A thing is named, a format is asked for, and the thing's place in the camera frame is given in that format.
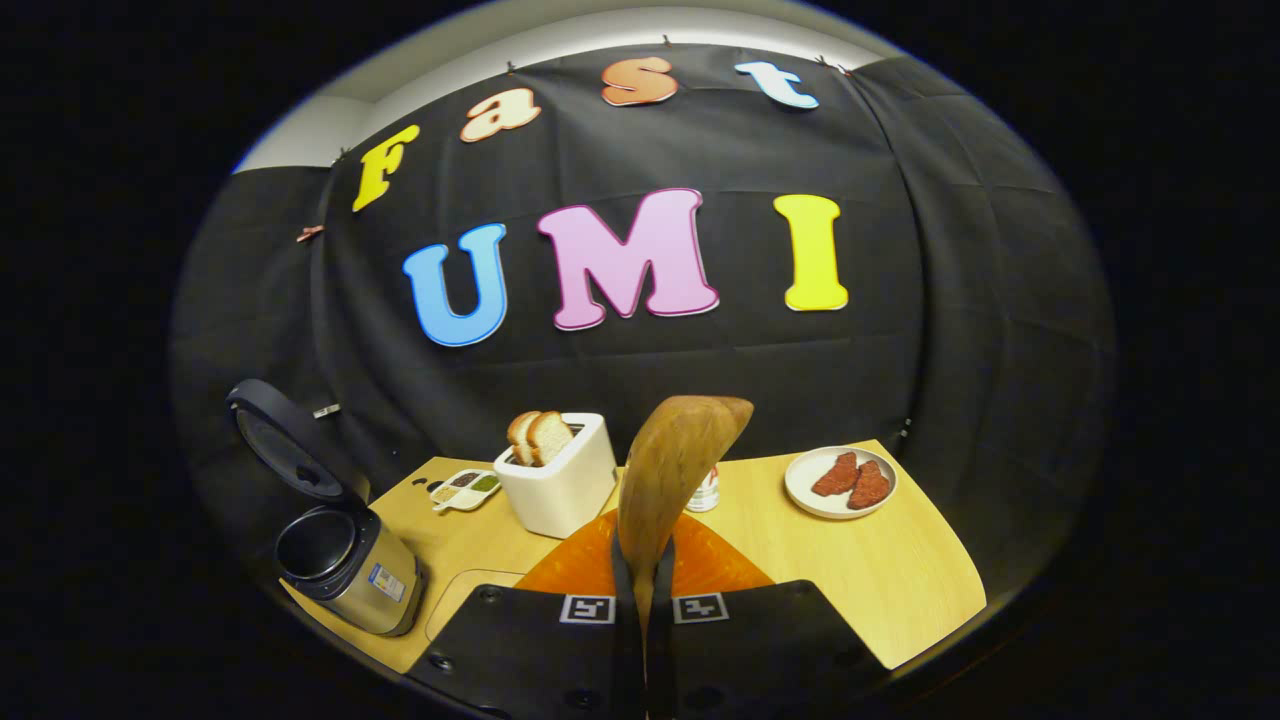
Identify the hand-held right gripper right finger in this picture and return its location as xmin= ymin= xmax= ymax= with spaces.
xmin=645 ymin=510 xmax=886 ymax=720

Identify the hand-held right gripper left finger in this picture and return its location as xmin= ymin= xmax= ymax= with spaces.
xmin=405 ymin=508 xmax=641 ymax=720

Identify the dark lidded rice cooker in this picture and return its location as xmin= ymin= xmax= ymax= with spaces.
xmin=226 ymin=378 xmax=426 ymax=638

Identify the white toaster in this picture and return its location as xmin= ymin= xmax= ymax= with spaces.
xmin=493 ymin=412 xmax=619 ymax=540

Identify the white round plate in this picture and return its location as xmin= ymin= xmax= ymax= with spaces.
xmin=784 ymin=446 xmax=899 ymax=520

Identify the white sectioned bean dish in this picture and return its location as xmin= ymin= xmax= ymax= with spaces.
xmin=428 ymin=468 xmax=502 ymax=514

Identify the red meat slice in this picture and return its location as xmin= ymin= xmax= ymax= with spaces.
xmin=811 ymin=451 xmax=861 ymax=498
xmin=847 ymin=460 xmax=892 ymax=511

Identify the toast bread slice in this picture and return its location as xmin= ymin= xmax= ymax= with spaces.
xmin=526 ymin=410 xmax=575 ymax=467
xmin=506 ymin=410 xmax=543 ymax=467

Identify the black backdrop cloth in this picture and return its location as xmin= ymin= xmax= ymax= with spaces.
xmin=170 ymin=45 xmax=1116 ymax=601

